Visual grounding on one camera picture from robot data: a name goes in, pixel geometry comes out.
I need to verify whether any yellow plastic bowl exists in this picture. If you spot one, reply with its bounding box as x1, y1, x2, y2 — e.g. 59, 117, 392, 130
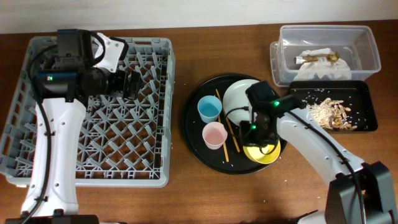
243, 141, 281, 164

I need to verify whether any white round plate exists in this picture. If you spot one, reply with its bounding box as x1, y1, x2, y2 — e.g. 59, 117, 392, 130
223, 79, 259, 126

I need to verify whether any pink plastic cup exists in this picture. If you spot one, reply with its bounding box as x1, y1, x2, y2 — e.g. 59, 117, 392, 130
202, 122, 228, 150

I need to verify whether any wooden chopstick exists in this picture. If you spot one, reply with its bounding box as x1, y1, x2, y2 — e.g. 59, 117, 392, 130
218, 117, 229, 162
216, 89, 241, 153

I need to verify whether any light blue plastic cup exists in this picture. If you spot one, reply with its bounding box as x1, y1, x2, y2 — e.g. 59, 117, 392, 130
197, 95, 222, 123

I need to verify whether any white napkin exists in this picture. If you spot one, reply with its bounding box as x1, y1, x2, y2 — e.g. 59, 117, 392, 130
294, 58, 352, 81

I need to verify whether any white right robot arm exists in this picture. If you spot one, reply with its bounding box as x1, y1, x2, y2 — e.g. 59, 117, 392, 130
239, 81, 397, 223

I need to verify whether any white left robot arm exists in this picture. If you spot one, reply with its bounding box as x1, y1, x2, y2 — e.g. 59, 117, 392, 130
16, 29, 142, 223

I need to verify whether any grey dishwasher rack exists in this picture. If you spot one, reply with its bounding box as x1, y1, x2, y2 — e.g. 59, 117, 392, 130
1, 37, 175, 187

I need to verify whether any round black tray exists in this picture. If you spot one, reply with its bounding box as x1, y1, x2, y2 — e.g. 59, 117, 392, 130
181, 73, 268, 175

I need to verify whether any food scraps pile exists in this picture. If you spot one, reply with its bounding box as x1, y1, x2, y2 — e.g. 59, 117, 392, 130
306, 98, 358, 131

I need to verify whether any clear plastic bin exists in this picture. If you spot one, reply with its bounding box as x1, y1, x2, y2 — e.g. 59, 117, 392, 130
270, 25, 381, 87

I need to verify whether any black rectangular tray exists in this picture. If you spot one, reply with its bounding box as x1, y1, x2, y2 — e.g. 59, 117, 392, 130
289, 80, 378, 132

